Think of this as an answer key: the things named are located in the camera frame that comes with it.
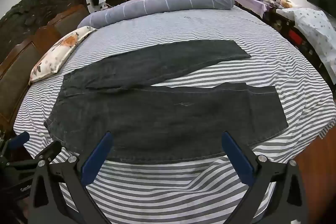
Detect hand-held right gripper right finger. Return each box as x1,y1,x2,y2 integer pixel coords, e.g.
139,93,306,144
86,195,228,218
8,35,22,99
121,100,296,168
221,131,307,224

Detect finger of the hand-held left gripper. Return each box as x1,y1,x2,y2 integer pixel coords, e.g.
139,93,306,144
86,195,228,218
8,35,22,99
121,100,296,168
5,131,30,155
33,140,63,162

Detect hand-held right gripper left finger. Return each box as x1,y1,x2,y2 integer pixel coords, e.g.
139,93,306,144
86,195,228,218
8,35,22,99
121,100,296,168
28,131,114,224

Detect dark denim pants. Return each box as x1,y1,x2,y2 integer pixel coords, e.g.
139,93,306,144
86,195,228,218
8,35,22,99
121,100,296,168
43,39,289,165

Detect dark wooden headboard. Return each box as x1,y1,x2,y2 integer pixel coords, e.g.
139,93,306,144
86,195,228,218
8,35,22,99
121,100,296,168
0,0,91,135

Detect floral pillow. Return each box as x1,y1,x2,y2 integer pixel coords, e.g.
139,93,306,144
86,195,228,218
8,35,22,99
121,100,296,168
28,26,97,83

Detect red box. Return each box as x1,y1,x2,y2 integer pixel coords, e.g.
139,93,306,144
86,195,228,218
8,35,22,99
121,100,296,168
287,30,305,48

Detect grey striped bed sheet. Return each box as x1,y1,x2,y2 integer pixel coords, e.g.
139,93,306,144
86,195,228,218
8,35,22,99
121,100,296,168
13,5,336,224

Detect purple cloth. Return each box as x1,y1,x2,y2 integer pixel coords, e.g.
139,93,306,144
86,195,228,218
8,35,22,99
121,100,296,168
233,0,268,17

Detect rolled grey checked duvet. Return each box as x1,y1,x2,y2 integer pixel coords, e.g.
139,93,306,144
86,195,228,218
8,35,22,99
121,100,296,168
79,0,235,29

